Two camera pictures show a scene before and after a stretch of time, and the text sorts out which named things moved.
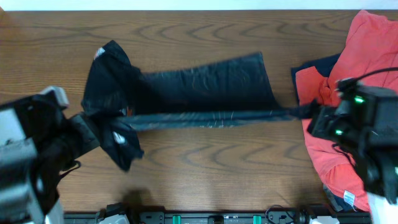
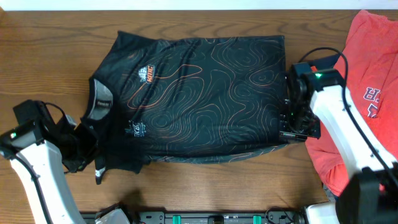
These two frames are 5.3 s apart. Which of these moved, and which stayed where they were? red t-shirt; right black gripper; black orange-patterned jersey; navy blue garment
Moved: black orange-patterned jersey; right black gripper
Stayed: navy blue garment; red t-shirt
